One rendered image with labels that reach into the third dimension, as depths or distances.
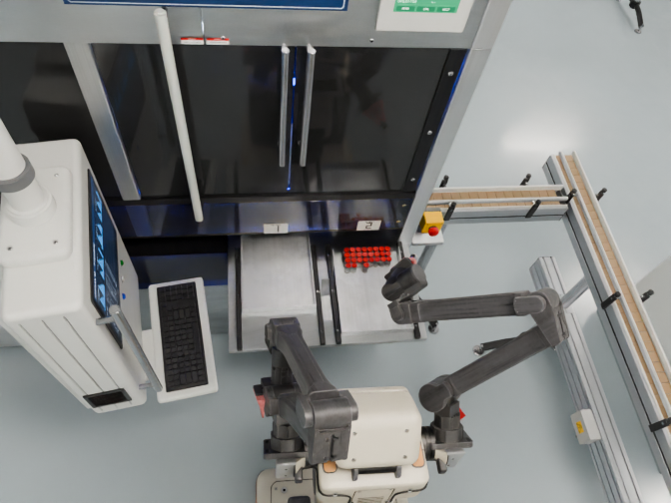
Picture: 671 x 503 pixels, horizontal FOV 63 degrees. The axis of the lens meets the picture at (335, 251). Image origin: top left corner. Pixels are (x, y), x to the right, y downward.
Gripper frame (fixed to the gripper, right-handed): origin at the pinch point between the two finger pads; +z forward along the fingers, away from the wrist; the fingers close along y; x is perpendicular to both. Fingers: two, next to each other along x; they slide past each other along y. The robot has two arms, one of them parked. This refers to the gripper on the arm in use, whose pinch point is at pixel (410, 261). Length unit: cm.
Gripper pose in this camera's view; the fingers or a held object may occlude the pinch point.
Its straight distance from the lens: 169.3
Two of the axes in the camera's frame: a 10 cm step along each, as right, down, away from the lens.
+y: -5.9, 5.6, 5.8
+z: 4.0, -4.2, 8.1
